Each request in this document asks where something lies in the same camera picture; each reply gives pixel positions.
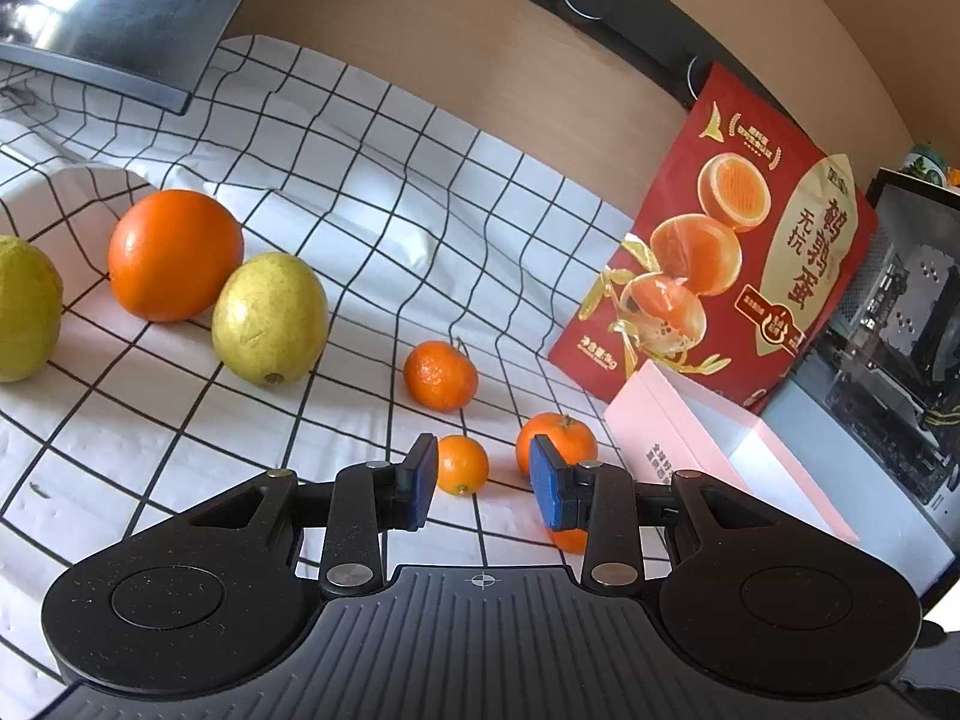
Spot tiny kumquat mandarin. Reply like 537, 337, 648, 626
438, 436, 490, 496

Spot green lemon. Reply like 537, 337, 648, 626
212, 252, 329, 387
0, 236, 64, 383

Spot large orange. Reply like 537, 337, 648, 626
107, 188, 244, 323

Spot mandarin behind group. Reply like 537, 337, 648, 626
516, 413, 599, 476

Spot pink gift box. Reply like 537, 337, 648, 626
604, 361, 857, 544

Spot stemmed mandarin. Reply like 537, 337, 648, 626
404, 340, 478, 413

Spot white grid tablecloth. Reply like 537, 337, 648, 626
2, 36, 628, 718

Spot red snack bag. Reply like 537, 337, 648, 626
548, 65, 878, 411

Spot glass computer case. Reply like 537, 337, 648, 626
763, 169, 958, 608

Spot black monitor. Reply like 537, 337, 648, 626
2, 0, 242, 114

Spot black wall bracket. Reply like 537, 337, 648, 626
529, 0, 788, 114

